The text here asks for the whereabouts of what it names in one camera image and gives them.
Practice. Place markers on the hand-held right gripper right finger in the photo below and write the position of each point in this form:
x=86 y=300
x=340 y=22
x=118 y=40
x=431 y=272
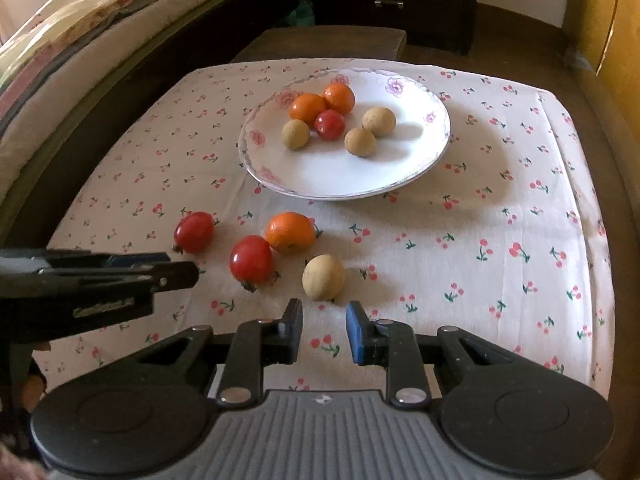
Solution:
x=356 y=332

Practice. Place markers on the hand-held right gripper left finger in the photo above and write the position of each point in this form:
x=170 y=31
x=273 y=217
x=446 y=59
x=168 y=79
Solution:
x=292 y=332

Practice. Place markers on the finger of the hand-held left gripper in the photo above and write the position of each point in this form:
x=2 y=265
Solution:
x=175 y=274
x=140 y=259

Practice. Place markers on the white floral plate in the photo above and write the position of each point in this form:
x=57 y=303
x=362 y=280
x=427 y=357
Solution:
x=350 y=175

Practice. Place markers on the tan longan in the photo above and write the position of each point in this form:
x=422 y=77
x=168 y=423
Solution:
x=379 y=121
x=296 y=134
x=324 y=276
x=360 y=141

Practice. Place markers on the red tomato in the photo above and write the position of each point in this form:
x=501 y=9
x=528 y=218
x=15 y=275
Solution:
x=330 y=125
x=251 y=258
x=194 y=231

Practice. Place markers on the small orange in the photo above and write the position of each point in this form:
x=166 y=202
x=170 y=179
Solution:
x=339 y=98
x=306 y=109

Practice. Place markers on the person's left hand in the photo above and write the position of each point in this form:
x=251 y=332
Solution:
x=34 y=392

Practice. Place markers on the large orange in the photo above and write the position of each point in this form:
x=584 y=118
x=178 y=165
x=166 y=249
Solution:
x=290 y=232

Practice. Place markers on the cherry print tablecloth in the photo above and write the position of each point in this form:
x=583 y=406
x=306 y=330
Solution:
x=450 y=260

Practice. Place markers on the pink fuzzy cloth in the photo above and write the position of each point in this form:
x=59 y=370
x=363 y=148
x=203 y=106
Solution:
x=15 y=467

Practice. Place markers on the bed with patterned blanket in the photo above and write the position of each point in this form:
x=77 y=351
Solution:
x=125 y=90

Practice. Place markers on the floral blanket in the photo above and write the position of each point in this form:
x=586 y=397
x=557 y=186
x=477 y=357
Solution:
x=60 y=25

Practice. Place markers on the brown stool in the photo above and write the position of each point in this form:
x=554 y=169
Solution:
x=320 y=42

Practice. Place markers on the green cloth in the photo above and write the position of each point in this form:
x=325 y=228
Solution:
x=303 y=12

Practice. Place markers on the wooden wardrobe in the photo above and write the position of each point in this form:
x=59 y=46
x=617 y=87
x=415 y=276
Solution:
x=610 y=20

